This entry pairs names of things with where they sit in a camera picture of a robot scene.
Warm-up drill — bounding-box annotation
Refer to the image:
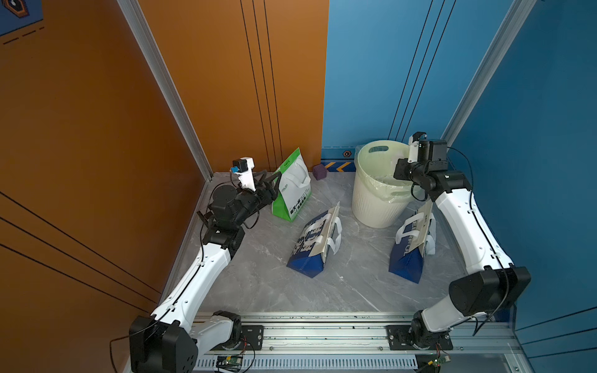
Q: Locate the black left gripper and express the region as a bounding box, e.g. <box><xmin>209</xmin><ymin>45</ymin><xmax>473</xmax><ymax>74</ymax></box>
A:
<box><xmin>231</xmin><ymin>169</ymin><xmax>279</xmax><ymax>231</ymax></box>

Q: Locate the green white paper bag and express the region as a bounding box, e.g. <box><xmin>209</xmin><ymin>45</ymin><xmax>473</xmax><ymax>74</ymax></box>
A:
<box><xmin>271</xmin><ymin>148</ymin><xmax>312</xmax><ymax>222</ymax></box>

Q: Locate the blue white bag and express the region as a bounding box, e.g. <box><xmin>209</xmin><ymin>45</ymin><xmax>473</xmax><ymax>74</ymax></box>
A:
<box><xmin>389</xmin><ymin>200</ymin><xmax>437</xmax><ymax>284</ymax></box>
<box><xmin>287</xmin><ymin>203</ymin><xmax>343</xmax><ymax>278</ymax></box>

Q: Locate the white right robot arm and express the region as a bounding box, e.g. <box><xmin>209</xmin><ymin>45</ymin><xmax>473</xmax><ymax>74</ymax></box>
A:
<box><xmin>390</xmin><ymin>132</ymin><xmax>531</xmax><ymax>350</ymax></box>

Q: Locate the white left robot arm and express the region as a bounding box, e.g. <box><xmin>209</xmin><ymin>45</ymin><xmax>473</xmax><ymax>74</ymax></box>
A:
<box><xmin>127</xmin><ymin>171</ymin><xmax>281</xmax><ymax>372</ymax></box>

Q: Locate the purple cube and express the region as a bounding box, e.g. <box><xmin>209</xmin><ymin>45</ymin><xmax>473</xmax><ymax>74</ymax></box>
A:
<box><xmin>312</xmin><ymin>164</ymin><xmax>328</xmax><ymax>180</ymax></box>

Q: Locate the pale green trash bin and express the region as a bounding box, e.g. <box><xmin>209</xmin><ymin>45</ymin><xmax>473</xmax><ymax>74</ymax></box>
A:
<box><xmin>351</xmin><ymin>140</ymin><xmax>424</xmax><ymax>228</ymax></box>

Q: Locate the green circuit board left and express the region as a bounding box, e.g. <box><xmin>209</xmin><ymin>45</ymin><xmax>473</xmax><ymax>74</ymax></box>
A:
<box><xmin>215</xmin><ymin>354</ymin><xmax>244</xmax><ymax>373</ymax></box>

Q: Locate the green circuit board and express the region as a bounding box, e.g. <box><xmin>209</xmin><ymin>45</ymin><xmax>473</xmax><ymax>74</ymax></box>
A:
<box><xmin>415</xmin><ymin>357</ymin><xmax>452</xmax><ymax>373</ymax></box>
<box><xmin>215</xmin><ymin>354</ymin><xmax>244</xmax><ymax>373</ymax></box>

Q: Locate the green circuit board right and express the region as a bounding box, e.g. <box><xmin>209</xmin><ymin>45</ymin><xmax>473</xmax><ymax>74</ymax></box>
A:
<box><xmin>415</xmin><ymin>357</ymin><xmax>452</xmax><ymax>373</ymax></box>

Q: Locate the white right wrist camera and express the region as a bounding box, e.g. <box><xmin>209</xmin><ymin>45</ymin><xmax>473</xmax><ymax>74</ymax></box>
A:
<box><xmin>408</xmin><ymin>131</ymin><xmax>427</xmax><ymax>163</ymax></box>

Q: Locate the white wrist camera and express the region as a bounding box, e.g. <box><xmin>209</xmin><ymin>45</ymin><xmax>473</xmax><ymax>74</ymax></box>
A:
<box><xmin>231</xmin><ymin>157</ymin><xmax>256</xmax><ymax>191</ymax></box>
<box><xmin>408</xmin><ymin>131</ymin><xmax>427</xmax><ymax>163</ymax></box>

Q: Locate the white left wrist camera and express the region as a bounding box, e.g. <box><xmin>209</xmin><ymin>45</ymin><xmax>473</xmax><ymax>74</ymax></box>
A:
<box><xmin>231</xmin><ymin>157</ymin><xmax>256</xmax><ymax>191</ymax></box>

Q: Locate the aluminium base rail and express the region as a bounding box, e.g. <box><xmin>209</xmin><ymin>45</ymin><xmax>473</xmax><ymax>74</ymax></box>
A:
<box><xmin>193</xmin><ymin>312</ymin><xmax>533</xmax><ymax>372</ymax></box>

